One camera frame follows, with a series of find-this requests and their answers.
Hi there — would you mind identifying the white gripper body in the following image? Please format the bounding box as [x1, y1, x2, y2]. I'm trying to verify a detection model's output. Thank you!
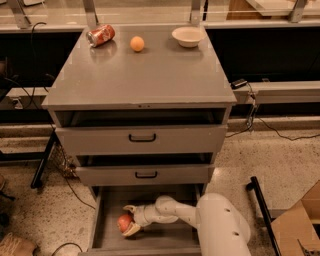
[133, 204, 158, 227]

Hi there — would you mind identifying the red apple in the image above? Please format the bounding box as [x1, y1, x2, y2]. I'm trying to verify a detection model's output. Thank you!
[117, 214, 133, 233]

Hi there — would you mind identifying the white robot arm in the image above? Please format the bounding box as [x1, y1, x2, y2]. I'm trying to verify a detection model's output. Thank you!
[117, 193, 251, 256]

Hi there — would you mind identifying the grey bottom drawer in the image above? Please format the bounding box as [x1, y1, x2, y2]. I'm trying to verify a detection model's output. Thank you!
[79, 184, 205, 256]

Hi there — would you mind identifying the grey drawer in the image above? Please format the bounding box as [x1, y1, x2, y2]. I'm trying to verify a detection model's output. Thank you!
[56, 125, 227, 155]
[76, 164, 214, 186]
[79, 184, 205, 256]

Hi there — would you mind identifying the grey middle drawer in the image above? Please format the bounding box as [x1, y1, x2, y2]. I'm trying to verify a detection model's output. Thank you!
[76, 164, 214, 186]

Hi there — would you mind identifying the grey top drawer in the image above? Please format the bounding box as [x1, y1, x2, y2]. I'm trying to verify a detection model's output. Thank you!
[56, 125, 227, 155]

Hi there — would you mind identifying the grey drawer cabinet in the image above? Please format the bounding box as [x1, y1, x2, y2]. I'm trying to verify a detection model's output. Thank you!
[41, 23, 238, 256]

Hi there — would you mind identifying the black table leg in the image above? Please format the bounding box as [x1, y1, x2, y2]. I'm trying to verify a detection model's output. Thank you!
[31, 132, 56, 189]

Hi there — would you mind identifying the black metal stand leg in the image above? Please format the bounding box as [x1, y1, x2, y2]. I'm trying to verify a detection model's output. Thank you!
[246, 176, 282, 256]

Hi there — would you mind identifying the cardboard box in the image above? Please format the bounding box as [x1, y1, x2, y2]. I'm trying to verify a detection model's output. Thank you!
[271, 180, 320, 256]

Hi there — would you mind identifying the black power adapter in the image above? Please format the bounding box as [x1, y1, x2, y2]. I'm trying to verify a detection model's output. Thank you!
[231, 79, 247, 90]

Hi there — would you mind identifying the orange fruit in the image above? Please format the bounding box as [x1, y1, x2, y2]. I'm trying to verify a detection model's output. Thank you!
[130, 36, 145, 52]

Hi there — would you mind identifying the red soda can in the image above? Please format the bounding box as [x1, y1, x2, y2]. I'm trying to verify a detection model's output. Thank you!
[86, 25, 115, 47]

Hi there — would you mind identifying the white bowl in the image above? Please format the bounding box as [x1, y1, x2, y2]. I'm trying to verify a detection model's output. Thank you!
[172, 27, 205, 48]

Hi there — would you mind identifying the black drawer handle middle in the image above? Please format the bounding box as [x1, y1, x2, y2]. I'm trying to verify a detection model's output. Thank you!
[134, 171, 158, 179]

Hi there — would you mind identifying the black drawer handle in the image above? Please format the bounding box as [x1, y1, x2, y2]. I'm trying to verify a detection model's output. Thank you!
[128, 134, 157, 143]
[134, 171, 158, 179]

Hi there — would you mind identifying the black floor cable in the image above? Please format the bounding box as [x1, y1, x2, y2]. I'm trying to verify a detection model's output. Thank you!
[50, 242, 84, 256]

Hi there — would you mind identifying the black drawer handle top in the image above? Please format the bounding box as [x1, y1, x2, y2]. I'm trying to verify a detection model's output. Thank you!
[128, 134, 157, 143]

